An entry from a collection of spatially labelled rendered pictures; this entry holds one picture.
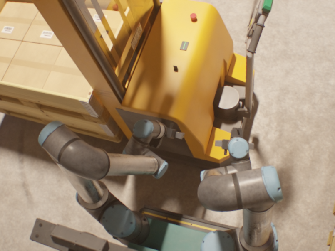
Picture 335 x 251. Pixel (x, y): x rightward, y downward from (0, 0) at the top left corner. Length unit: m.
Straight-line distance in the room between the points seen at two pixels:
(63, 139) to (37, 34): 1.61
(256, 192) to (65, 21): 1.02
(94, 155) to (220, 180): 0.44
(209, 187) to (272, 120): 1.82
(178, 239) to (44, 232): 1.08
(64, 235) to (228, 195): 0.50
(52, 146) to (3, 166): 2.09
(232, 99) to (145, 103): 0.69
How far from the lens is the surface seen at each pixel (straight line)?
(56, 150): 1.31
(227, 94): 2.51
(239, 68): 2.71
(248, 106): 2.47
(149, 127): 1.76
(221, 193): 1.13
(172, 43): 2.21
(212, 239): 1.67
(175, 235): 1.97
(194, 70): 2.13
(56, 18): 1.63
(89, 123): 2.60
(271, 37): 3.32
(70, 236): 0.86
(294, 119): 2.95
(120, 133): 2.73
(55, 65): 2.58
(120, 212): 1.77
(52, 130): 1.34
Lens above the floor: 2.65
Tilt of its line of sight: 65 degrees down
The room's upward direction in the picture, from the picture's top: 23 degrees counter-clockwise
